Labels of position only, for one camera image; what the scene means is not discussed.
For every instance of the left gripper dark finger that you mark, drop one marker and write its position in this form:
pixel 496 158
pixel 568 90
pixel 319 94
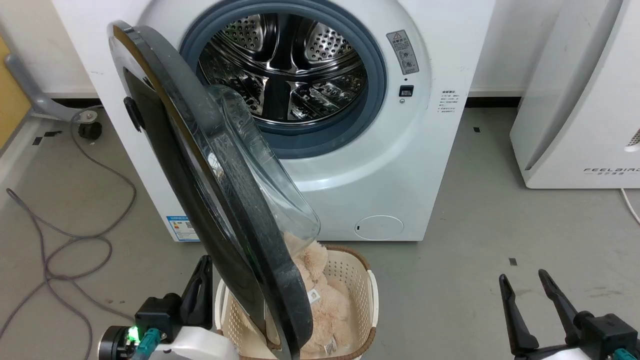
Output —
pixel 200 300

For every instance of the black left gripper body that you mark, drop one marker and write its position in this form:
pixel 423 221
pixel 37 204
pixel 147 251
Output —
pixel 159 312

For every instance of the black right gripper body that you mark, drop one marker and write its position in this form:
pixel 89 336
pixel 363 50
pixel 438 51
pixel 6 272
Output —
pixel 607 335

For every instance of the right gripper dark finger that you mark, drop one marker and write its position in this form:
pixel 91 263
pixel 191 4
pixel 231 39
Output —
pixel 559 297
pixel 515 320

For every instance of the black round washer door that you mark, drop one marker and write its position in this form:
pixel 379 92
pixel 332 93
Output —
pixel 165 150

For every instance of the white front-load washing machine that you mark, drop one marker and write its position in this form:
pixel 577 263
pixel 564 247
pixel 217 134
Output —
pixel 400 175

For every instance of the grey rubber door gasket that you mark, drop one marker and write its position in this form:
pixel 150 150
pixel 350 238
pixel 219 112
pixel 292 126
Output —
pixel 327 142

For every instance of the blue energy label sticker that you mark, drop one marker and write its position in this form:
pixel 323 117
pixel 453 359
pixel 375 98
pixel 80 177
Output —
pixel 182 229

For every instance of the beige plush toy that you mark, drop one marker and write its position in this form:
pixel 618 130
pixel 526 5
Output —
pixel 325 305

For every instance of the cream plastic laundry basket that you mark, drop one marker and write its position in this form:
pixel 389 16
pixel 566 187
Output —
pixel 357 280

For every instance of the round white filter cover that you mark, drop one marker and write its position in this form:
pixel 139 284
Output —
pixel 379 227

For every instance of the black caster wheel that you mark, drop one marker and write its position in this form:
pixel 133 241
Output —
pixel 90 130

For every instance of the white air purifier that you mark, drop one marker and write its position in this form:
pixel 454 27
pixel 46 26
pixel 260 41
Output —
pixel 575 100

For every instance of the grey metal cart leg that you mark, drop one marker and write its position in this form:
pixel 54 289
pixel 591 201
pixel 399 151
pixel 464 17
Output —
pixel 35 97

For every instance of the steel washer drum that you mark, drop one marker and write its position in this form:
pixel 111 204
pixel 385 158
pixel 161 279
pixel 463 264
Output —
pixel 285 65

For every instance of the yellow wooden board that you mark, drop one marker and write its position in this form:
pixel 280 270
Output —
pixel 10 100

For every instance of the grey warning sticker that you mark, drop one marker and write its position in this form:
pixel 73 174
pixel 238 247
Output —
pixel 403 52

